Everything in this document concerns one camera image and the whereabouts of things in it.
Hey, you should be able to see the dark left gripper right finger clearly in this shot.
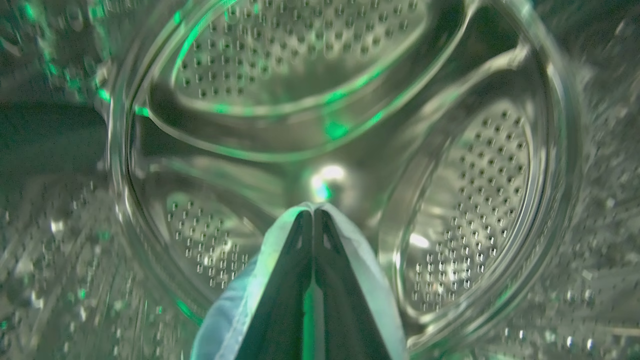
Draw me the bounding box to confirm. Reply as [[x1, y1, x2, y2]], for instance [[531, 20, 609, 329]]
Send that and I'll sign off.
[[313, 208, 394, 360]]

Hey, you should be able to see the blue cartoon print garment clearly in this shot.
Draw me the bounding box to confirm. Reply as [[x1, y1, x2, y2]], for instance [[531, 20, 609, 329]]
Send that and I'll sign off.
[[190, 201, 409, 360]]

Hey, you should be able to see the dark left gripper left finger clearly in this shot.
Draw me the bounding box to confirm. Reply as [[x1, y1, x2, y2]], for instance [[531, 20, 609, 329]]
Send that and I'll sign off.
[[235, 209, 314, 360]]

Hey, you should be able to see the perforated steel washer drum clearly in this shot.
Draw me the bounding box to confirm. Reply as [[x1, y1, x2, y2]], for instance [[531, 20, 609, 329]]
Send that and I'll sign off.
[[0, 0, 640, 360]]

